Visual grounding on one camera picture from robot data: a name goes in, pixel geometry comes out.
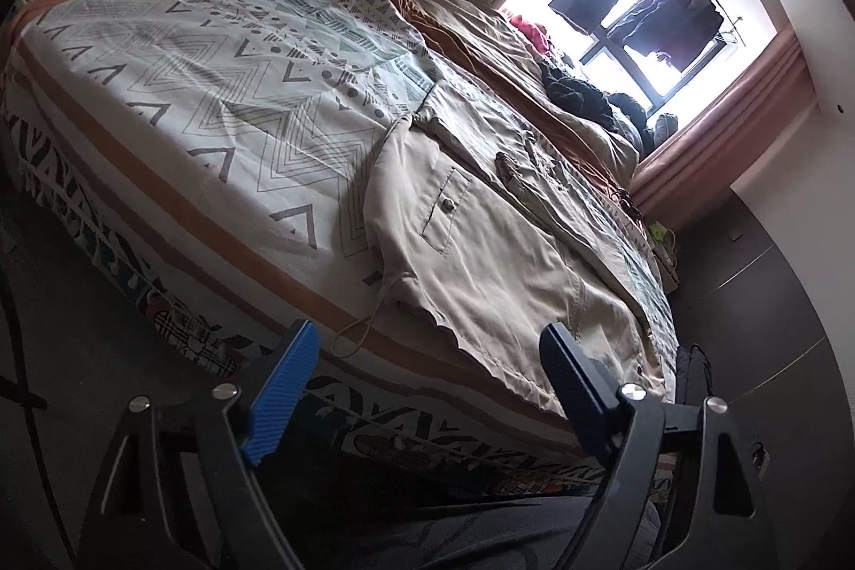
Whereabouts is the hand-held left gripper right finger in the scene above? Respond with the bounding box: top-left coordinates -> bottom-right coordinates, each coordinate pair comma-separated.
540,323 -> 763,570

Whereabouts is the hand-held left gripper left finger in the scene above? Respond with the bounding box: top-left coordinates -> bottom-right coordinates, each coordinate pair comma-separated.
73,319 -> 322,570

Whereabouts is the beige jacket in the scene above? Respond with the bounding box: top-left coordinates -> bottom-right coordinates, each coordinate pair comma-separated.
330,76 -> 669,417

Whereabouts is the black clothes heap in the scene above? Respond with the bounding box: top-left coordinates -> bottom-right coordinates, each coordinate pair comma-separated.
538,56 -> 616,127

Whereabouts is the dark folded cloth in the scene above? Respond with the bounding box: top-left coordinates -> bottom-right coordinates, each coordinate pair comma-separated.
674,343 -> 712,404

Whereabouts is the white nightstand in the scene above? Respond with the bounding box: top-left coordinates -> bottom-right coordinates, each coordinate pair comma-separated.
644,219 -> 682,291

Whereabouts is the dark grey wardrobe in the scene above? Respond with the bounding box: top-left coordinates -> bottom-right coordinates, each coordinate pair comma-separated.
661,189 -> 855,544

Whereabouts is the dark grey cloth pile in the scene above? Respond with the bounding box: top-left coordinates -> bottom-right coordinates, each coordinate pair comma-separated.
604,92 -> 679,150

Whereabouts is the patterned white bedspread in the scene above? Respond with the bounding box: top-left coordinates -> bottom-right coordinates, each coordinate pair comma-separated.
0,0 -> 682,478

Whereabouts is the dark framed window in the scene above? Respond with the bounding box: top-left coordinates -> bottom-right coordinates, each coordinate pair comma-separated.
504,0 -> 782,110

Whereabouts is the pink clothing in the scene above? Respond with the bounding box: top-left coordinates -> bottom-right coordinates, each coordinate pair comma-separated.
504,9 -> 555,53

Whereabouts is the dark hanging garment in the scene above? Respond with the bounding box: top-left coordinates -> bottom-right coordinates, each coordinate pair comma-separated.
611,0 -> 689,57
658,0 -> 726,73

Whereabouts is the black cable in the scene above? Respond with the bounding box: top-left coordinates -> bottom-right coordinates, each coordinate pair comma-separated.
0,269 -> 74,570

